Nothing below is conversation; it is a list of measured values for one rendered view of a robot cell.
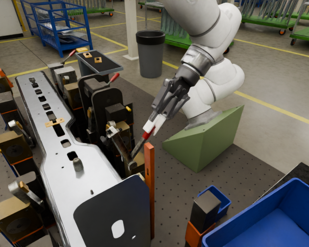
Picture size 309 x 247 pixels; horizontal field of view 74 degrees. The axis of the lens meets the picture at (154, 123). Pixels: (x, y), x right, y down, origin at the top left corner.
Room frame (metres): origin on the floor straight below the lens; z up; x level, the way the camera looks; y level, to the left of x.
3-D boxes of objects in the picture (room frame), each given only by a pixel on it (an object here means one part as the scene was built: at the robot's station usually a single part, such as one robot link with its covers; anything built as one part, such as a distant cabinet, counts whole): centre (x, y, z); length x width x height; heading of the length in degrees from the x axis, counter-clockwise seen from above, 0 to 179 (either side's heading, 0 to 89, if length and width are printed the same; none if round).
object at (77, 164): (0.50, 0.27, 1.02); 0.03 x 0.03 x 0.07
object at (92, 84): (0.81, 0.24, 0.94); 0.18 x 0.13 x 0.49; 35
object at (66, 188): (0.79, 0.48, 1.00); 1.38 x 0.22 x 0.02; 35
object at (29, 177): (0.45, 0.46, 0.84); 0.10 x 0.05 x 0.29; 125
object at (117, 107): (0.72, 0.16, 0.91); 0.07 x 0.05 x 0.42; 125
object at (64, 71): (1.15, 0.51, 0.90); 0.13 x 0.08 x 0.41; 125
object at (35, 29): (6.41, 3.05, 0.47); 1.20 x 0.80 x 0.95; 39
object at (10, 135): (0.62, 0.59, 0.87); 0.12 x 0.07 x 0.35; 125
